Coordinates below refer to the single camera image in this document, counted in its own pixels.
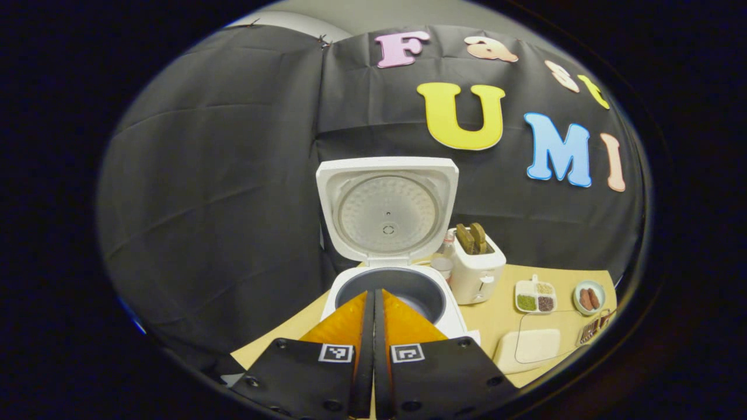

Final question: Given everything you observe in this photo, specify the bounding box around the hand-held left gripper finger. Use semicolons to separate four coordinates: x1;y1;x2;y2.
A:
229;290;375;420
373;288;521;420

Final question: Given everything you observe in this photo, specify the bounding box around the white rice cooker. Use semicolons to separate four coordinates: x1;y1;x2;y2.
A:
316;156;468;345

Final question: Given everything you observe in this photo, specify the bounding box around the clear chopstick holder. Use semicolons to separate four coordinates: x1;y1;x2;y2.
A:
577;315;611;347

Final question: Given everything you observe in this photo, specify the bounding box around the grey inner pot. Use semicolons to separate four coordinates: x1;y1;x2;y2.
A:
335;267;448;325

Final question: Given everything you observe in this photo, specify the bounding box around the white toaster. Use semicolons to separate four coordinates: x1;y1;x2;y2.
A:
449;227;507;306

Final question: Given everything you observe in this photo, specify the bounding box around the clear bottle red label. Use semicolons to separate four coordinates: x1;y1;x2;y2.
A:
430;229;458;285

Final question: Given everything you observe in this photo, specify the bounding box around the cream rectangular box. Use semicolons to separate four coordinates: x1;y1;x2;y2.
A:
493;328;564;375

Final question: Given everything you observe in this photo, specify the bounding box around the white divided dish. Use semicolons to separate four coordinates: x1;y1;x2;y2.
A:
515;274;558;314

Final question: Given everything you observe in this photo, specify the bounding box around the transparent flat lid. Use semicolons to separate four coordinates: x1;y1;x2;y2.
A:
515;309;582;366

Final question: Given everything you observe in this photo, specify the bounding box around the pale green plate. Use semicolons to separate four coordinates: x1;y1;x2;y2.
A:
573;280;606;317

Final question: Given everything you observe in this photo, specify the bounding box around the black backdrop cloth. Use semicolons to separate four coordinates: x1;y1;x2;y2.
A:
96;23;645;374

